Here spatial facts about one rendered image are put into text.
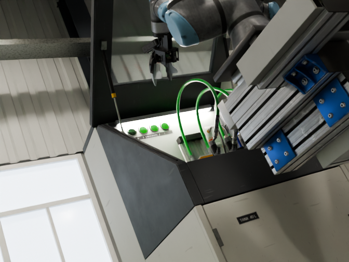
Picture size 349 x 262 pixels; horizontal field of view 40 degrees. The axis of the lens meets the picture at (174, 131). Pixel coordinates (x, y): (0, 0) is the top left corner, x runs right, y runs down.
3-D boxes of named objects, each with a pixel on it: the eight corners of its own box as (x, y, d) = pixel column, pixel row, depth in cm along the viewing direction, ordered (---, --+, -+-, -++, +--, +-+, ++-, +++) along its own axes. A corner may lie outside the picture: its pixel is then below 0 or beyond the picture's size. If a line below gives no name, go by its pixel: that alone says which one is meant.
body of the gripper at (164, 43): (165, 67, 184) (162, 36, 179) (150, 63, 190) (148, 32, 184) (179, 62, 188) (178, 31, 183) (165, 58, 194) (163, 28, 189)
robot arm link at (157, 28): (146, 21, 183) (163, 16, 188) (147, 33, 185) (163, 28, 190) (159, 24, 178) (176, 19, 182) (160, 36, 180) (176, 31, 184)
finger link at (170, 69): (177, 83, 193) (171, 64, 188) (168, 80, 197) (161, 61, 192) (183, 79, 195) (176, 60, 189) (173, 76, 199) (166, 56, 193)
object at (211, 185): (204, 203, 161) (186, 161, 167) (200, 208, 164) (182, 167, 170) (336, 165, 190) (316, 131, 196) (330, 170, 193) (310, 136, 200)
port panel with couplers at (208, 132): (227, 172, 234) (201, 119, 246) (224, 175, 236) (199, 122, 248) (249, 167, 240) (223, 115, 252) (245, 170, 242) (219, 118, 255)
